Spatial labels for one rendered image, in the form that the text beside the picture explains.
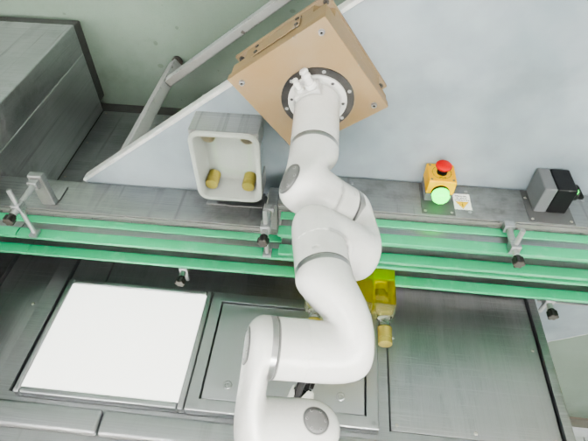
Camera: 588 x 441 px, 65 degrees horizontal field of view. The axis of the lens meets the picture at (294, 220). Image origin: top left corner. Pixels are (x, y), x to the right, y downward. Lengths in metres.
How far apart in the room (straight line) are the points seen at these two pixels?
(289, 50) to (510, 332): 0.98
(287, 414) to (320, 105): 0.57
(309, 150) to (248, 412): 0.44
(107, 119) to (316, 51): 1.34
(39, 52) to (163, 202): 0.75
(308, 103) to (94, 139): 1.26
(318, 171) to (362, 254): 0.16
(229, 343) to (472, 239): 0.68
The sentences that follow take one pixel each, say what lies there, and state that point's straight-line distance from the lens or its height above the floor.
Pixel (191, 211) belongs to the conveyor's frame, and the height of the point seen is 0.84.
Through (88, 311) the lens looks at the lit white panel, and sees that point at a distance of 1.44.
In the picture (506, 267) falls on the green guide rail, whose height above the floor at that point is 0.95.
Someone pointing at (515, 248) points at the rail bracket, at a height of 0.97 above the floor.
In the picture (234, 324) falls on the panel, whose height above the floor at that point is 1.08.
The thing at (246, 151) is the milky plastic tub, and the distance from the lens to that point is 1.24.
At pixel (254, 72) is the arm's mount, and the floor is 0.85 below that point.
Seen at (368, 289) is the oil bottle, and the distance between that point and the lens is 1.20.
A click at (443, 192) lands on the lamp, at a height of 0.85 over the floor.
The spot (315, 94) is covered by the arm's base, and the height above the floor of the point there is 0.90.
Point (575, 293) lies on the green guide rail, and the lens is 1.46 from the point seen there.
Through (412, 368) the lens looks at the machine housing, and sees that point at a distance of 1.33.
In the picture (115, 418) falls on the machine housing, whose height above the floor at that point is 1.35.
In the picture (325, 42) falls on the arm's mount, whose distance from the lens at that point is 0.96.
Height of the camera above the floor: 1.71
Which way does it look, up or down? 42 degrees down
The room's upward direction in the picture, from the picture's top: 172 degrees counter-clockwise
